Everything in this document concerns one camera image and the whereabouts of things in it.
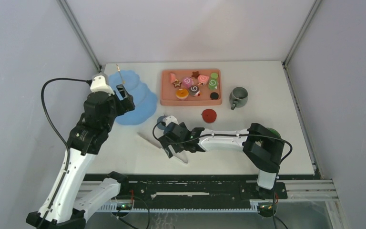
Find green round macaron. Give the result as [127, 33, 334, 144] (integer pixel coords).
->
[210, 73, 219, 80]

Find blue-grey round coaster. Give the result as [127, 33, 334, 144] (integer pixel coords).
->
[157, 115, 167, 131]

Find red round coaster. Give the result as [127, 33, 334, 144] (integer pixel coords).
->
[202, 109, 217, 124]

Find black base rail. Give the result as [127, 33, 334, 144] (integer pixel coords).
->
[81, 173, 288, 211]

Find iced star cookie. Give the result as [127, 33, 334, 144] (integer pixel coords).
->
[173, 80, 182, 88]

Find pink dessert tray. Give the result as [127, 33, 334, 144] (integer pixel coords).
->
[160, 68, 222, 106]

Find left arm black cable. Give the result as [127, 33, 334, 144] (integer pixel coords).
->
[34, 77, 151, 229]

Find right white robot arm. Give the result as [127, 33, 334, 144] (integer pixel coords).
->
[155, 115, 289, 198]

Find light pink swirl roll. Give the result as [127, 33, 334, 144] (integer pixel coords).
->
[197, 75, 209, 86]

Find black round cookie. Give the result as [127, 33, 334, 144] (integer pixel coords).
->
[210, 92, 220, 100]

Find pink swirl roll cake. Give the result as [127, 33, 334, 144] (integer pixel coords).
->
[182, 77, 194, 88]

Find dark green ceramic mug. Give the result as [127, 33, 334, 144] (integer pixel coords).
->
[229, 87, 248, 110]

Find blue three-tier cake stand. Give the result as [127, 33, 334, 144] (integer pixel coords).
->
[109, 65, 158, 125]

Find brown star cookie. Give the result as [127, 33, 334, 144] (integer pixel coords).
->
[192, 71, 200, 79]

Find brown swirl roll cake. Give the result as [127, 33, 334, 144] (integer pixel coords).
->
[188, 85, 201, 97]

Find pink cake slice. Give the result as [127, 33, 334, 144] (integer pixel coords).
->
[169, 73, 178, 83]

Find floral mug green inside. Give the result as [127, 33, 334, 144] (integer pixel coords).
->
[267, 127, 282, 139]

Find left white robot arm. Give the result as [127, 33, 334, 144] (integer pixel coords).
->
[26, 73, 135, 229]

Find green swirl roll cake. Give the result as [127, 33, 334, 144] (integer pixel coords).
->
[208, 78, 219, 90]

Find orange glazed donut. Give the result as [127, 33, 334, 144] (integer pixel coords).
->
[175, 88, 189, 100]

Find metal serving tongs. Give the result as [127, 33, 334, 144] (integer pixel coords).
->
[137, 133, 188, 165]

